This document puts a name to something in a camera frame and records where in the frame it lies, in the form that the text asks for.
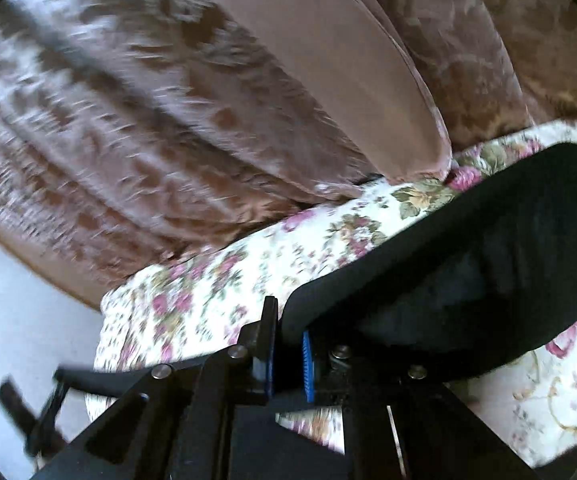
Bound black pants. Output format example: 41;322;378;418
281;132;577;382

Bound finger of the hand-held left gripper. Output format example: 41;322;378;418
54;366;119;397
0;379;72;457

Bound brown patterned cushion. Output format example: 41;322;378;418
358;0;536;153

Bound plain brown cushion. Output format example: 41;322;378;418
158;0;453;186

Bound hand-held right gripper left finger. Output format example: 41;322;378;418
33;296;282;480

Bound floral blanket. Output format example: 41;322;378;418
86;120;577;471

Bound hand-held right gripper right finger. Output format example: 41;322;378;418
299;331;539;480

